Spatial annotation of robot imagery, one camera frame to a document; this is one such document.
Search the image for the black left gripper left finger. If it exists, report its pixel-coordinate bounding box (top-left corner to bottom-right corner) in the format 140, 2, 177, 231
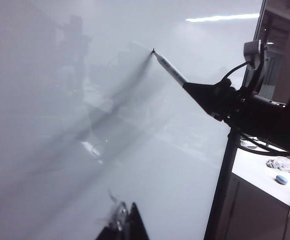
94, 224, 126, 240

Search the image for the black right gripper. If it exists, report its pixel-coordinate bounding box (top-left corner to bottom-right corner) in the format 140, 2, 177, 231
181, 77, 290, 151

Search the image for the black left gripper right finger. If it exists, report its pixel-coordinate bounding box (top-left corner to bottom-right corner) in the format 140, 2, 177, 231
124, 201, 150, 240

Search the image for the grey marker pen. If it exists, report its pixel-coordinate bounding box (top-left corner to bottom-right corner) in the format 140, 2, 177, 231
150, 47, 189, 89

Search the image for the crumpled clear plastic wrap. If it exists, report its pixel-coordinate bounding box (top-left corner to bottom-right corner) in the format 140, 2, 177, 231
265, 155, 290, 175

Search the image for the white table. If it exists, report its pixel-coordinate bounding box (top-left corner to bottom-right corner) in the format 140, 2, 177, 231
231, 146, 290, 225

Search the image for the small blue eraser block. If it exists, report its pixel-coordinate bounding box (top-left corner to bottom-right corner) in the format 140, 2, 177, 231
275, 174, 289, 186

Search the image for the black camera cable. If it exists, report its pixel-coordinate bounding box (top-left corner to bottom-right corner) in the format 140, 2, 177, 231
221, 60, 251, 85

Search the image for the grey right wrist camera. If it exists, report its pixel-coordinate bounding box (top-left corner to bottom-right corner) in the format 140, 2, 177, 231
243, 39, 270, 94

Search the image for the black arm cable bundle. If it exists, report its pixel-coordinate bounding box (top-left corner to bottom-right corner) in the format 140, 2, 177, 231
239, 131, 290, 156

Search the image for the black whiteboard stand post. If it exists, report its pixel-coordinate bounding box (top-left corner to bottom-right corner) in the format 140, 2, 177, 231
203, 126, 240, 240

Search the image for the white glossy whiteboard black frame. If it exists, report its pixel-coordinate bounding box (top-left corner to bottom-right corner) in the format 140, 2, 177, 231
0, 0, 266, 240

